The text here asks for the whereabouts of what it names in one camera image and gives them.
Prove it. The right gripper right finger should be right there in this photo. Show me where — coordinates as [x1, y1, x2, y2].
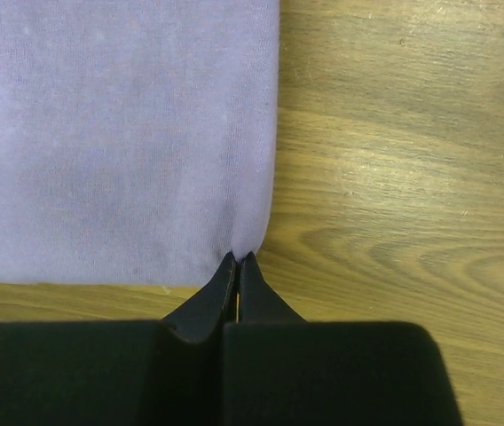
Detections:
[238, 252, 306, 324]

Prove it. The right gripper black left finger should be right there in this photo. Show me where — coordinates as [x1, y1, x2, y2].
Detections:
[161, 253, 238, 344]

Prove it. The purple t shirt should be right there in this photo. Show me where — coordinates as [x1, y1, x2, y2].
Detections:
[0, 1, 280, 286]

